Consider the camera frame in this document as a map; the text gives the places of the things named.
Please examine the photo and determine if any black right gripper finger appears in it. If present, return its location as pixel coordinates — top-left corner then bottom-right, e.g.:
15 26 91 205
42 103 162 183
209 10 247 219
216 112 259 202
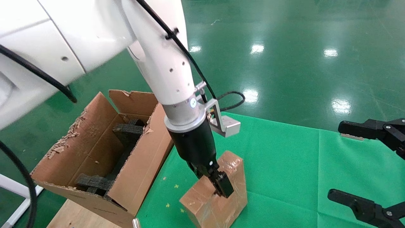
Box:
327 188 405 228
338 118 405 160

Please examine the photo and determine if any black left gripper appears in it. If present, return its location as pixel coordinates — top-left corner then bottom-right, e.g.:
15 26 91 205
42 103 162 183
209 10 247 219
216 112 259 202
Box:
168 120 235 199

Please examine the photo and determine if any small taped cardboard box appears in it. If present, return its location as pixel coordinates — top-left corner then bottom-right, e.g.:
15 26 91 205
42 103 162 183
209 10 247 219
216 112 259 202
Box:
179 150 248 228

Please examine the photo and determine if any large open cardboard carton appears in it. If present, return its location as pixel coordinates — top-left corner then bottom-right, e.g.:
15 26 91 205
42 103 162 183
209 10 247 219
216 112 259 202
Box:
30 89 175 228

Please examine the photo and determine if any green table cloth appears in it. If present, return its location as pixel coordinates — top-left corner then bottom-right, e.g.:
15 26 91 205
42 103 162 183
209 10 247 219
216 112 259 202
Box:
136 111 405 228

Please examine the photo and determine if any black foam insert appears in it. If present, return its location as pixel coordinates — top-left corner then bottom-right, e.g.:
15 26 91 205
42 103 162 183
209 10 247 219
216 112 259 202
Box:
112 118 146 151
75 173 116 197

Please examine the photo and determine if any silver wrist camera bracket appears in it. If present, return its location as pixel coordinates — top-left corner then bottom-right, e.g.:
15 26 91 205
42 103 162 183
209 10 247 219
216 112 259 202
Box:
202 98 241 138

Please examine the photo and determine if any black camera cable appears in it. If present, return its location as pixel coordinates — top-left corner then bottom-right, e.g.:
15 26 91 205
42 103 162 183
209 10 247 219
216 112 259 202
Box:
135 0 246 112

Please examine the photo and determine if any black looping cable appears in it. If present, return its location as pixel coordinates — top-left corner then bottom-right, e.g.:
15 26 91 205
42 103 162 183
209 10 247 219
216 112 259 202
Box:
0 141 38 228

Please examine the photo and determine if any white metal frame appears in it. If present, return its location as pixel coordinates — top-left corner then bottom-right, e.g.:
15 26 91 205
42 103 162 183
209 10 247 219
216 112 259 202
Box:
0 174 45 228

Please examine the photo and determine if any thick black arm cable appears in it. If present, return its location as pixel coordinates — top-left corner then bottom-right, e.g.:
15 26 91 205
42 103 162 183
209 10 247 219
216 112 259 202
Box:
0 44 78 104

